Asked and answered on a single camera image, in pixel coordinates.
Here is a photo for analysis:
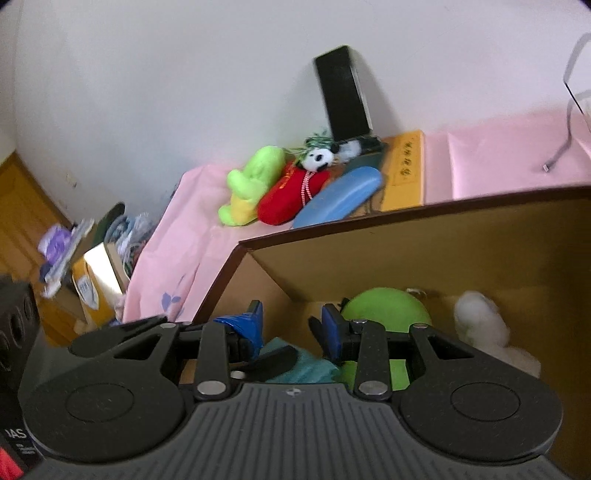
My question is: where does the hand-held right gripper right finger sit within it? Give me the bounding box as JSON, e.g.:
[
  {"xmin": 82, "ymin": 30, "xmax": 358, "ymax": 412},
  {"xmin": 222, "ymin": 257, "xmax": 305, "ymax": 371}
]
[{"xmin": 308, "ymin": 302, "xmax": 485, "ymax": 400}]

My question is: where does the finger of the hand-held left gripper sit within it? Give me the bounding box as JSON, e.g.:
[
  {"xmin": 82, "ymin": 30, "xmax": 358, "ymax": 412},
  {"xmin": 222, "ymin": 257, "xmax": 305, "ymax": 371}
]
[
  {"xmin": 230, "ymin": 344, "xmax": 299, "ymax": 385},
  {"xmin": 69, "ymin": 315, "xmax": 169, "ymax": 357}
]

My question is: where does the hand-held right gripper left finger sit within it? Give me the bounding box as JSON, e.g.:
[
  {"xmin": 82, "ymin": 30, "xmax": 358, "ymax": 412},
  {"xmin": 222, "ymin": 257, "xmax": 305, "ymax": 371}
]
[{"xmin": 104, "ymin": 299, "xmax": 271, "ymax": 402}]

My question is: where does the teal cloth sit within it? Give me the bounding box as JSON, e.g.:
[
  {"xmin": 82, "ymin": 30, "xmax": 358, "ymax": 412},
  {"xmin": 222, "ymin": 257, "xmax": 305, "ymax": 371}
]
[{"xmin": 261, "ymin": 337, "xmax": 341, "ymax": 385}]

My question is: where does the green round plush toy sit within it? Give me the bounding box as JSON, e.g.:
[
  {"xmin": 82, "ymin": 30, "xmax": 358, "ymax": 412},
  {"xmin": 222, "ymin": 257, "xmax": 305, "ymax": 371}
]
[{"xmin": 339, "ymin": 287, "xmax": 439, "ymax": 394}]

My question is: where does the white plush toy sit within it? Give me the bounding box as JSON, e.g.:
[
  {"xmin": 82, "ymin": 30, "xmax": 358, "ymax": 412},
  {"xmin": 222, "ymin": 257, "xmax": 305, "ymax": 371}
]
[{"xmin": 454, "ymin": 291, "xmax": 542, "ymax": 378}]

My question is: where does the brown cardboard box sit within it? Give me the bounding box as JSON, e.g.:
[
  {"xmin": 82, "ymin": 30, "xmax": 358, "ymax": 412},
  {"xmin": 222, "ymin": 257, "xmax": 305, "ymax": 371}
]
[{"xmin": 178, "ymin": 185, "xmax": 591, "ymax": 480}]

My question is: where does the yellow and white carton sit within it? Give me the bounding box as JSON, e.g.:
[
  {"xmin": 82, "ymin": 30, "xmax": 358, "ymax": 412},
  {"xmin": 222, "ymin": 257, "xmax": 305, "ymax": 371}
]
[{"xmin": 71, "ymin": 242, "xmax": 128, "ymax": 325}]

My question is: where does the clear bag of clutter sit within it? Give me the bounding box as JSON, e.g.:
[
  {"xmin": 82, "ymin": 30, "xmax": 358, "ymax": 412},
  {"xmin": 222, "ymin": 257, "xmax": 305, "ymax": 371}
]
[{"xmin": 106, "ymin": 212, "xmax": 154, "ymax": 278}]

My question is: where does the stack of papers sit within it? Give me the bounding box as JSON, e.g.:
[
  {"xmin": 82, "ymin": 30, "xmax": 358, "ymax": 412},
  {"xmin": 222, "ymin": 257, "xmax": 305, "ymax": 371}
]
[{"xmin": 41, "ymin": 219, "xmax": 96, "ymax": 297}]

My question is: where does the purple plastic bag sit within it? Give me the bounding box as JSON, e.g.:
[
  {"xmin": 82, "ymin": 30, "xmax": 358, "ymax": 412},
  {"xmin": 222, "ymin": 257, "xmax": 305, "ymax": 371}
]
[{"xmin": 38, "ymin": 224, "xmax": 75, "ymax": 262}]

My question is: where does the dark green cap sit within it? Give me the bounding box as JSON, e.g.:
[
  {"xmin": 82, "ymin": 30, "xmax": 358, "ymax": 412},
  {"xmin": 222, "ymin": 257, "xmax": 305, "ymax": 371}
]
[{"xmin": 95, "ymin": 202, "xmax": 127, "ymax": 246}]

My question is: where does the wooden door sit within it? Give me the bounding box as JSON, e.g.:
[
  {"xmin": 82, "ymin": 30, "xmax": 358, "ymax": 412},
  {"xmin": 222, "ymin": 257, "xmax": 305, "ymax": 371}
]
[{"xmin": 0, "ymin": 152, "xmax": 77, "ymax": 348}]

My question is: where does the red plush toy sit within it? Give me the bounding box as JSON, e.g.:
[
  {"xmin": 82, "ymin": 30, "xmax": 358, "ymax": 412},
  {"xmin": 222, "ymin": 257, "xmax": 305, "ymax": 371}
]
[{"xmin": 257, "ymin": 159, "xmax": 331, "ymax": 226}]

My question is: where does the blue glasses case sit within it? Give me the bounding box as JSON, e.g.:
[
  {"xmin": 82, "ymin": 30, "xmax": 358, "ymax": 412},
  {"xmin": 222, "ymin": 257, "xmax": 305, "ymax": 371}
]
[{"xmin": 292, "ymin": 166, "xmax": 383, "ymax": 230}]

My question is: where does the light green plush toy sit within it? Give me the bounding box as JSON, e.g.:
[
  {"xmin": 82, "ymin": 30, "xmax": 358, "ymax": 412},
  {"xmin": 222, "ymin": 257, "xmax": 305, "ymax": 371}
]
[{"xmin": 218, "ymin": 145, "xmax": 287, "ymax": 228}]

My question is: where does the panda plush toy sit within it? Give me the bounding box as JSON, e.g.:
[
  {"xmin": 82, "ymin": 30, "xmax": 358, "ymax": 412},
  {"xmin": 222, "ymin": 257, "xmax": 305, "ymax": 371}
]
[{"xmin": 302, "ymin": 145, "xmax": 341, "ymax": 173}]

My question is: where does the yellow book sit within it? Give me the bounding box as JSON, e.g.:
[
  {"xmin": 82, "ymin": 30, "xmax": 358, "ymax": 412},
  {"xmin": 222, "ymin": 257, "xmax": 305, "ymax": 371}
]
[{"xmin": 379, "ymin": 130, "xmax": 426, "ymax": 213}]

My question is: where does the dark green box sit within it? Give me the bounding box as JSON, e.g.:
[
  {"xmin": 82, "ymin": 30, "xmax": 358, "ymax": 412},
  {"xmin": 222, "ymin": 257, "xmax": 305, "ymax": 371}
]
[{"xmin": 342, "ymin": 136, "xmax": 389, "ymax": 177}]

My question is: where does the black phone box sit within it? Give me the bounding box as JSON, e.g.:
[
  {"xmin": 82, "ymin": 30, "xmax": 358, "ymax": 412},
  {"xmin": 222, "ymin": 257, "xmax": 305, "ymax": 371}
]
[{"xmin": 314, "ymin": 45, "xmax": 374, "ymax": 142}]

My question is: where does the black cable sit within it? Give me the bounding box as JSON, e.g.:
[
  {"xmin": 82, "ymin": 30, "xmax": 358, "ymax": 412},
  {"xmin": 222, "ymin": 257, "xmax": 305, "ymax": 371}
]
[{"xmin": 542, "ymin": 39, "xmax": 591, "ymax": 174}]

